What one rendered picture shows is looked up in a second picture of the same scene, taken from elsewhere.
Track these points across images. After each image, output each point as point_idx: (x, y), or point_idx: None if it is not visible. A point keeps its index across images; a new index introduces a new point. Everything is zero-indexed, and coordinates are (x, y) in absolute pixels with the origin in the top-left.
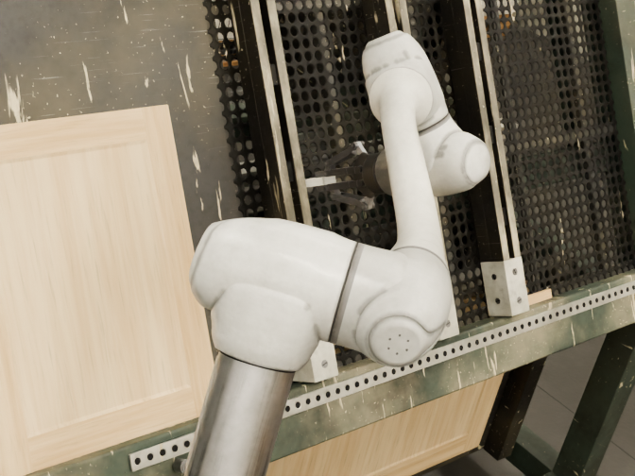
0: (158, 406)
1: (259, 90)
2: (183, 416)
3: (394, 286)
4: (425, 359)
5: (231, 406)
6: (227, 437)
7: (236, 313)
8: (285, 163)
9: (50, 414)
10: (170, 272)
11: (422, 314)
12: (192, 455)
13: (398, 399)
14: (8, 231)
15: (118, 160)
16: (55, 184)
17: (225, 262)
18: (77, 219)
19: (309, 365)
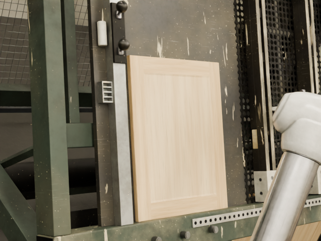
0: (203, 200)
1: (256, 63)
2: (212, 207)
3: None
4: (311, 202)
5: (293, 175)
6: (290, 190)
7: (301, 131)
8: (264, 97)
9: (160, 193)
10: (213, 138)
11: None
12: (269, 198)
13: (299, 219)
14: (153, 105)
15: (197, 83)
16: (172, 88)
17: (297, 107)
18: (179, 106)
19: (266, 193)
